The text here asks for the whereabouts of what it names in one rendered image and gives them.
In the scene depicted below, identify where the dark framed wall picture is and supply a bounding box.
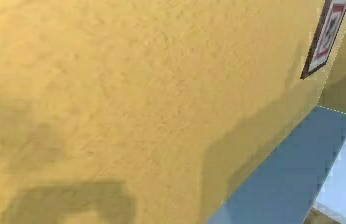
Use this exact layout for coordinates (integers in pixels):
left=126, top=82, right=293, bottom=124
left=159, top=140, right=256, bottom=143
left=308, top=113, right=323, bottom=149
left=300, top=0, right=346, bottom=80

